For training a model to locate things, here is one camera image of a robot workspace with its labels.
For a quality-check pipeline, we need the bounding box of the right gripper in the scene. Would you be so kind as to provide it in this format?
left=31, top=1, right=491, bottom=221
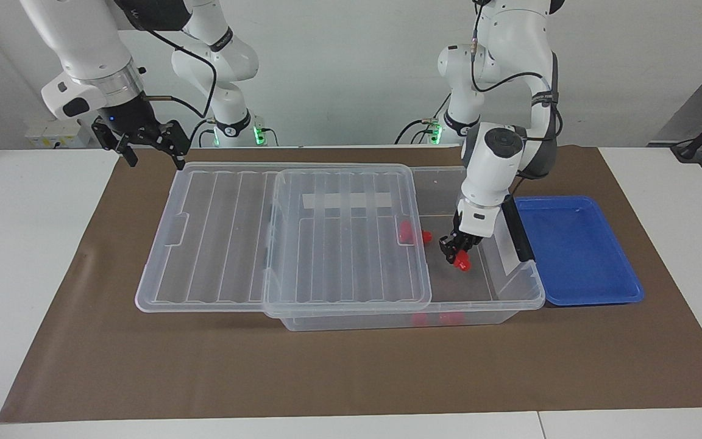
left=91, top=93, right=193, bottom=172

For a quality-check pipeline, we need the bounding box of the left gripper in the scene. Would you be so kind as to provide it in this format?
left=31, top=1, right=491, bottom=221
left=439, top=229, right=483, bottom=265

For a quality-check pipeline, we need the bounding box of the clear plastic storage box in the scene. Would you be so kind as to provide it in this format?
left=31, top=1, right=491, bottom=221
left=263, top=163, right=547, bottom=333

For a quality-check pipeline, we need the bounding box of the clear plastic box lid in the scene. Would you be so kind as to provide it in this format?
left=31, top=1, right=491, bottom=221
left=135, top=160, right=434, bottom=319

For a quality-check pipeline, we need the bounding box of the white power strip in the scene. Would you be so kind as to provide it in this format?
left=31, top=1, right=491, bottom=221
left=24, top=119, right=93, bottom=149

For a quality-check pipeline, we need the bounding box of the blue plastic tray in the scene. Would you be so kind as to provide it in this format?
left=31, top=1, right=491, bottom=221
left=512, top=195, right=645, bottom=307

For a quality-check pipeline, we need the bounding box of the black cable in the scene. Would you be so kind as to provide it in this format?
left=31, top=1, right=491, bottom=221
left=395, top=117, right=444, bottom=146
left=124, top=11, right=218, bottom=120
left=188, top=117, right=216, bottom=148
left=469, top=0, right=565, bottom=144

